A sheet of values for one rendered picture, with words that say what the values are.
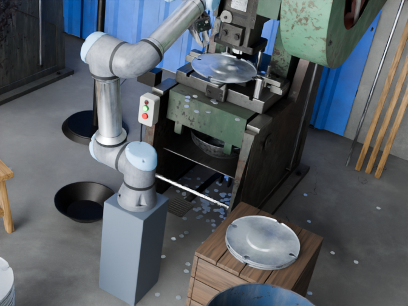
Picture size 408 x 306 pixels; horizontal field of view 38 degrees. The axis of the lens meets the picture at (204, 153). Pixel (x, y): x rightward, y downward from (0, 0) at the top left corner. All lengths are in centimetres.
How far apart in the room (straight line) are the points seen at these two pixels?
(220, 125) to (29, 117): 145
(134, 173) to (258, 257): 56
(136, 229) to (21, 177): 108
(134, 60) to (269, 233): 90
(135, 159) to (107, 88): 28
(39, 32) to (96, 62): 200
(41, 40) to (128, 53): 207
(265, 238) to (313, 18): 85
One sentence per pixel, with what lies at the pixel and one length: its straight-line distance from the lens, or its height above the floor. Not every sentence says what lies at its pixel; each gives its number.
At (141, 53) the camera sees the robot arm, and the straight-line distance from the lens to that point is 194.
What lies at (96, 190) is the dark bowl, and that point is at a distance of 303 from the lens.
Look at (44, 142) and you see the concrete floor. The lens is 346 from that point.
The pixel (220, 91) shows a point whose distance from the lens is 264.
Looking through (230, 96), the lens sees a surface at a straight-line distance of 266.
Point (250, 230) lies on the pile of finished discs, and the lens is 238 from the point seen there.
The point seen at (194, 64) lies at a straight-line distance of 265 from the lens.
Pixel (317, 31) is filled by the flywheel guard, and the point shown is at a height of 115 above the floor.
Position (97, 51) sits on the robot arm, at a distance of 199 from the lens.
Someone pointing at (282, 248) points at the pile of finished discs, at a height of 37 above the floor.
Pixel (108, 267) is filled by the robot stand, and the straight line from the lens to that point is 247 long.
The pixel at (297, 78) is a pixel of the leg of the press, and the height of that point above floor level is 70.
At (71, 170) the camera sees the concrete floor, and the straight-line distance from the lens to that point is 324.
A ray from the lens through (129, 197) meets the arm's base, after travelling 223.
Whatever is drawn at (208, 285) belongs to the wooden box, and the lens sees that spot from 233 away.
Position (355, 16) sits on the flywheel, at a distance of 263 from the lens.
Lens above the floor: 185
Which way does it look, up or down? 32 degrees down
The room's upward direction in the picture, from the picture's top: 9 degrees clockwise
